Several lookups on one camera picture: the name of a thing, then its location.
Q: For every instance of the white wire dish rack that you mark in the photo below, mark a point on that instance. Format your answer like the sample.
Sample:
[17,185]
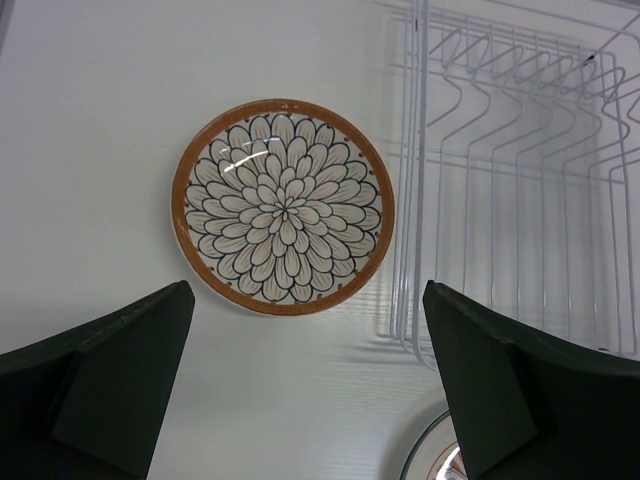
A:
[519,167]

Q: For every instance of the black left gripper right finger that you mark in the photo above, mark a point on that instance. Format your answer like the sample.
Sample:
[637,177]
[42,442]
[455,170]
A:
[526,404]

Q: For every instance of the green rimmed sunburst plate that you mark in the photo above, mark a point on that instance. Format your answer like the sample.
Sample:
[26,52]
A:
[436,455]

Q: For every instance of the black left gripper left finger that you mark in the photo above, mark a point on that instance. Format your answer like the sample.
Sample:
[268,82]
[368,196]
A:
[89,403]

